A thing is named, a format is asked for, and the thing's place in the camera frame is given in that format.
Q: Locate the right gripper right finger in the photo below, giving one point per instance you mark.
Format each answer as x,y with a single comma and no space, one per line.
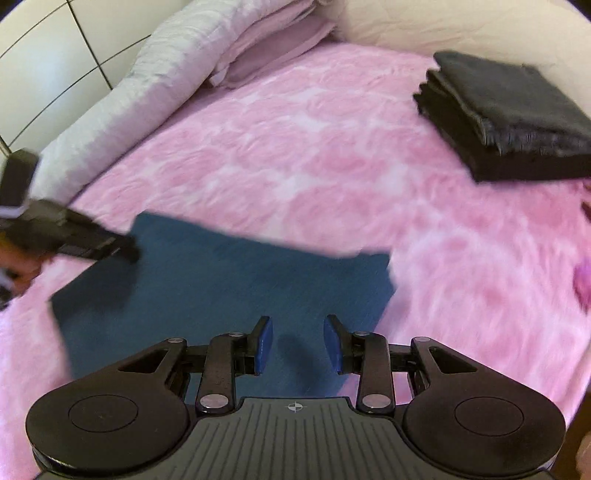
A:
366,355

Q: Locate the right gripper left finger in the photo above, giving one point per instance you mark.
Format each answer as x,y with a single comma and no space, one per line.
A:
229,356

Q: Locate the blue denim jeans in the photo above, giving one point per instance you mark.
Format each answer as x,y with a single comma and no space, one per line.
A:
194,283

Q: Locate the folded black clothes stack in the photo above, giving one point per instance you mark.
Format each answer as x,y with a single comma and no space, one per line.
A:
506,121

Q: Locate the person left hand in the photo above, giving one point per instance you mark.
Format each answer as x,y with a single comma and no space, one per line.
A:
25,265

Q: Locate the pink rose bedsheet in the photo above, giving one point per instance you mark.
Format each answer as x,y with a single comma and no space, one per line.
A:
330,153

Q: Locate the white striped rolled duvet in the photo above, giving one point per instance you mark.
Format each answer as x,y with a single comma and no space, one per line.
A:
196,44

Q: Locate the cream padded headboard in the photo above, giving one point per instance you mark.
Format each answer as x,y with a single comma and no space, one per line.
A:
550,35

